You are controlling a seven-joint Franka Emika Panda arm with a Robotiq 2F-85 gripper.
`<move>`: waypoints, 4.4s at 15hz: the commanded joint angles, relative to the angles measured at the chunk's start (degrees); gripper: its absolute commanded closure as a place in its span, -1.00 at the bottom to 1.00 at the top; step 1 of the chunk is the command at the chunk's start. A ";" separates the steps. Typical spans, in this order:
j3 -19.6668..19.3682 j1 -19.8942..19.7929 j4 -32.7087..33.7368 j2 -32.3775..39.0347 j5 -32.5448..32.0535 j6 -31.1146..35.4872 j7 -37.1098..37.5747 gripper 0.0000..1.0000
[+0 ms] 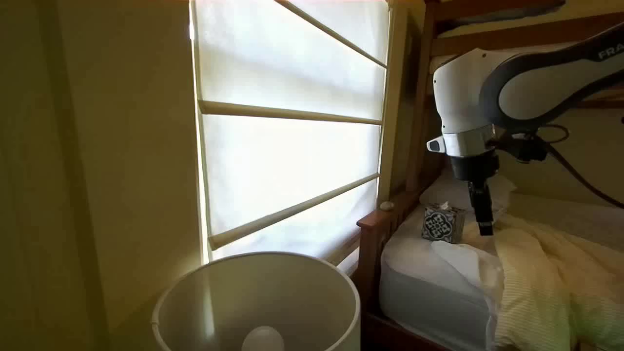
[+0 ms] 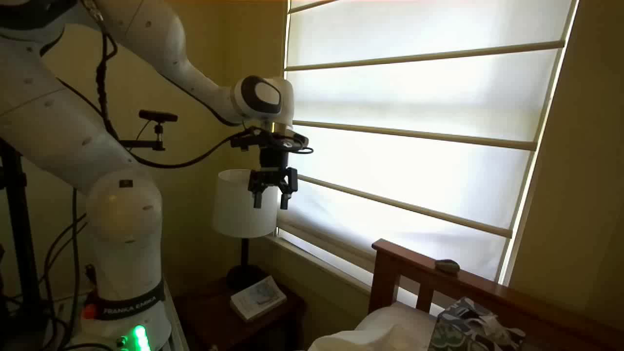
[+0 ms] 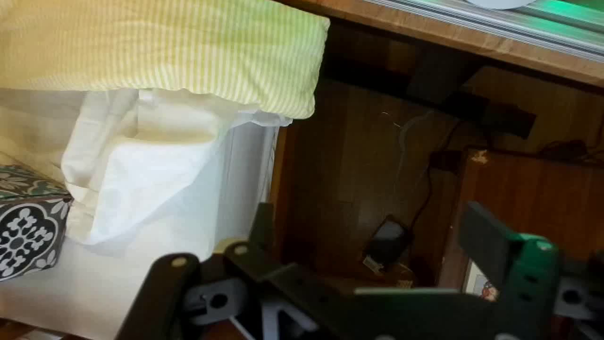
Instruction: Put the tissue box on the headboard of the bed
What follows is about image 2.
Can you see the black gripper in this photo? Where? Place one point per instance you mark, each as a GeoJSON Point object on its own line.
{"type": "Point", "coordinates": [273, 171]}

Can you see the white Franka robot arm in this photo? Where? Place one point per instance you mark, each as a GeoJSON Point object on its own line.
{"type": "Point", "coordinates": [122, 216]}

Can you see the brown wooden headboard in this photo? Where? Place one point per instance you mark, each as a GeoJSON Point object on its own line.
{"type": "Point", "coordinates": [415, 266]}

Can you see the white lamp shade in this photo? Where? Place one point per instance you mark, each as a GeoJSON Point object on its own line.
{"type": "Point", "coordinates": [243, 206]}

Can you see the black lamp stand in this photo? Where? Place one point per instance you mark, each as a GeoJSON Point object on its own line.
{"type": "Point", "coordinates": [245, 266]}

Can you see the white booklet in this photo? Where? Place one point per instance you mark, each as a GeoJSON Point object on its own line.
{"type": "Point", "coordinates": [257, 297]}

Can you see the dark wooden nightstand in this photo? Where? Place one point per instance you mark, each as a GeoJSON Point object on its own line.
{"type": "Point", "coordinates": [214, 325]}

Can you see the white roman window blind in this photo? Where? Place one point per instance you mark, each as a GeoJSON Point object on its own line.
{"type": "Point", "coordinates": [415, 110]}

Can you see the white pillow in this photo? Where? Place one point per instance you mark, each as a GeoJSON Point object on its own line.
{"type": "Point", "coordinates": [380, 333]}

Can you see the orange red button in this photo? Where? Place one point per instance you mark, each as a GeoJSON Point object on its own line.
{"type": "Point", "coordinates": [87, 311]}

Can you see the black tripod pole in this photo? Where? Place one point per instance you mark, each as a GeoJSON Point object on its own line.
{"type": "Point", "coordinates": [21, 247]}

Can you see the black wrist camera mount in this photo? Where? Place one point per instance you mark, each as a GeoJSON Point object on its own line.
{"type": "Point", "coordinates": [275, 138]}

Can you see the black camera on stand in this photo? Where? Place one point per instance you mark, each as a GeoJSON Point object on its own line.
{"type": "Point", "coordinates": [158, 124]}

